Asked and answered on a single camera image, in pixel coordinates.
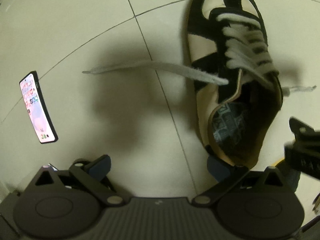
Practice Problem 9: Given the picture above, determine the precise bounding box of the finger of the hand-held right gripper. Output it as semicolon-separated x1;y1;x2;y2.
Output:
289;117;320;143

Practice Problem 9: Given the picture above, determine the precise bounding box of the black smartphone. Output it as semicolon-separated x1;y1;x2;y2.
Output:
19;70;59;144

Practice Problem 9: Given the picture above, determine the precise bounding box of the grey shoelace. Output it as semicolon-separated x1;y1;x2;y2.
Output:
82;12;317;98

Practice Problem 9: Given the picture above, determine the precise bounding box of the black and beige shoe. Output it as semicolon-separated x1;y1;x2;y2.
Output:
186;0;284;169

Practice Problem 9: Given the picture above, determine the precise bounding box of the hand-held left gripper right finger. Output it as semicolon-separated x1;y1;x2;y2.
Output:
191;155;285;207

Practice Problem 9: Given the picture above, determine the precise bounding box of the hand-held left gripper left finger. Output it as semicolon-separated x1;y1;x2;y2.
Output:
36;155;126;207

